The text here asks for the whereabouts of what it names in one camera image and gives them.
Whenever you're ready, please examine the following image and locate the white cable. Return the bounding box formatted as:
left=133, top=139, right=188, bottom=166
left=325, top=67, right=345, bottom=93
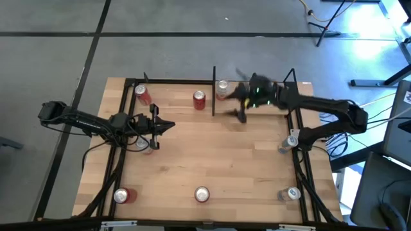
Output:
left=358, top=92, right=398, bottom=108

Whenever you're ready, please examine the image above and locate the yellow power cable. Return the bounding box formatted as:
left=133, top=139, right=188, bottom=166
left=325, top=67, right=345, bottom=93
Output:
left=298, top=0, right=358, bottom=23

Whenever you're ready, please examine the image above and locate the red strawberry soda can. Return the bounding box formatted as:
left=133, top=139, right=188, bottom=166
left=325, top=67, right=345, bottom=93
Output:
left=113, top=187, right=138, bottom=205
left=134, top=84, right=153, bottom=107
left=193, top=185, right=211, bottom=203

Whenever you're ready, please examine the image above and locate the dark grey chair leg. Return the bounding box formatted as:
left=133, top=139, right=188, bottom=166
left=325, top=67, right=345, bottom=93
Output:
left=0, top=136, right=24, bottom=150

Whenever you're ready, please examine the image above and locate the silver metal stand leg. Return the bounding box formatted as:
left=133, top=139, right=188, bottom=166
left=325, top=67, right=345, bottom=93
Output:
left=378, top=0, right=411, bottom=65

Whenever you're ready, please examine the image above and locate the black desk foot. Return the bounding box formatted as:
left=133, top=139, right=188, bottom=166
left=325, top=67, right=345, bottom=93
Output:
left=349, top=64, right=411, bottom=87

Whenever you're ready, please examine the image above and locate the black metal table frame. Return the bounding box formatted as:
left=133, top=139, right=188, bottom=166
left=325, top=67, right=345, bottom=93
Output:
left=73, top=71, right=346, bottom=231

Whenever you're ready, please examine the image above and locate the black shelf divider panel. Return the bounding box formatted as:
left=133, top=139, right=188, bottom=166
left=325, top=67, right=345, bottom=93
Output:
left=211, top=65, right=217, bottom=117

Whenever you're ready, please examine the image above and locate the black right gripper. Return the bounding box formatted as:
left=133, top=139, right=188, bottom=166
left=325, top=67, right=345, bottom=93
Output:
left=223, top=73, right=281, bottom=124

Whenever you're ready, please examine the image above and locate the red cola can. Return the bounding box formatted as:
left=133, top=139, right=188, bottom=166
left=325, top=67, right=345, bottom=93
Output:
left=192, top=90, right=207, bottom=112

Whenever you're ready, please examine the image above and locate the silver frame bracket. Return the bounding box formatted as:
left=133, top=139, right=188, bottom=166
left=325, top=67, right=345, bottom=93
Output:
left=278, top=223, right=317, bottom=231
left=100, top=220, right=138, bottom=229

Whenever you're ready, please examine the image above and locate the red and white soda can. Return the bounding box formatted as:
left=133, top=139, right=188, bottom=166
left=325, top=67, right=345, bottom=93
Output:
left=134, top=137, right=154, bottom=156
left=215, top=79, right=231, bottom=102

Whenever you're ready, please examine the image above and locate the black metal shelf bracket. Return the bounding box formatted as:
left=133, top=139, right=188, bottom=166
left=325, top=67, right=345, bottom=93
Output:
left=282, top=67, right=299, bottom=85

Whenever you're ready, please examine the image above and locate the grey desk panel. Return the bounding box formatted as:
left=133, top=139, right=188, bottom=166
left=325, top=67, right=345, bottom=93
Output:
left=383, top=80, right=411, bottom=167

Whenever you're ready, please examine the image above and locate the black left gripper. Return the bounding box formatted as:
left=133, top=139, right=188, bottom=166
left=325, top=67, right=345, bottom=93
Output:
left=128, top=103, right=176, bottom=151

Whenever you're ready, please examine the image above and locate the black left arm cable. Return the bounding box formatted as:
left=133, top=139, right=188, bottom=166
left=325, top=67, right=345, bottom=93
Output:
left=81, top=139, right=112, bottom=173

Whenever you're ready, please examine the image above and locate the black cable bundle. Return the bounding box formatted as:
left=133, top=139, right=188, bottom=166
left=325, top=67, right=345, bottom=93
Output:
left=319, top=126, right=354, bottom=160

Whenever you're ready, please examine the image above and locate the blue soda can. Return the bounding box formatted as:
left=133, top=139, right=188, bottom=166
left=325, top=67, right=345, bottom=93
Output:
left=277, top=186, right=302, bottom=203
left=277, top=135, right=299, bottom=155

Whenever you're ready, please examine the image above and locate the black tripod stand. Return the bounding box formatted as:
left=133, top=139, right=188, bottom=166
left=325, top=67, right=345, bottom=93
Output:
left=307, top=0, right=347, bottom=47

